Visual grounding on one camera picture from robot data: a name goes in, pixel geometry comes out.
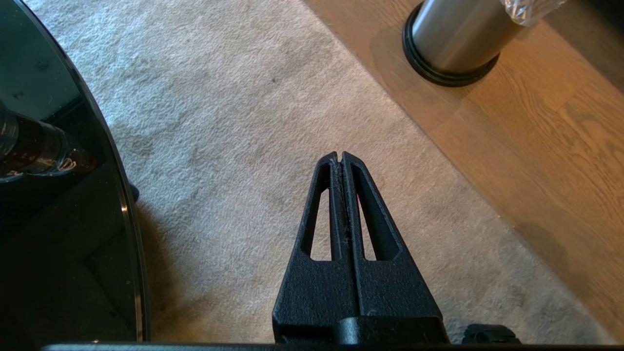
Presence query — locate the steel trash bin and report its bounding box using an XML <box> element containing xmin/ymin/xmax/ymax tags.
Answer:
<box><xmin>402</xmin><ymin>0</ymin><xmax>529</xmax><ymax>88</ymax></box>

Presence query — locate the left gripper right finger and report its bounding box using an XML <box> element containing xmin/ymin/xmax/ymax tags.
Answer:
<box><xmin>341</xmin><ymin>151</ymin><xmax>450</xmax><ymax>344</ymax></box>

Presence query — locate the clear plastic bin liner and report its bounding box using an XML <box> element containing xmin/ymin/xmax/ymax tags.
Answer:
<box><xmin>499</xmin><ymin>0</ymin><xmax>569</xmax><ymax>27</ymax></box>

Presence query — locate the grey carpet rug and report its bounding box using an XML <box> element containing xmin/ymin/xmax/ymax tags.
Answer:
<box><xmin>22</xmin><ymin>0</ymin><xmax>616</xmax><ymax>345</ymax></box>

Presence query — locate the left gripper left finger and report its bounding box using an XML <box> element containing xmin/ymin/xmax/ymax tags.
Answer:
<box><xmin>272</xmin><ymin>152</ymin><xmax>362</xmax><ymax>344</ymax></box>

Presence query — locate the round black glass table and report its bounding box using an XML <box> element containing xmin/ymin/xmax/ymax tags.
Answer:
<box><xmin>0</xmin><ymin>0</ymin><xmax>151</xmax><ymax>348</ymax></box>

